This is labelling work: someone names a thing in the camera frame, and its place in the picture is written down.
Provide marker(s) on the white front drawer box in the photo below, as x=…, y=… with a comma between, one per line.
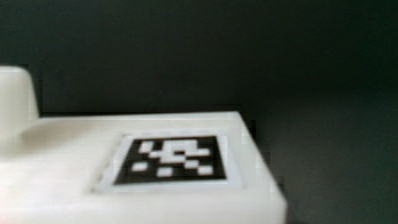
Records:
x=141, y=169

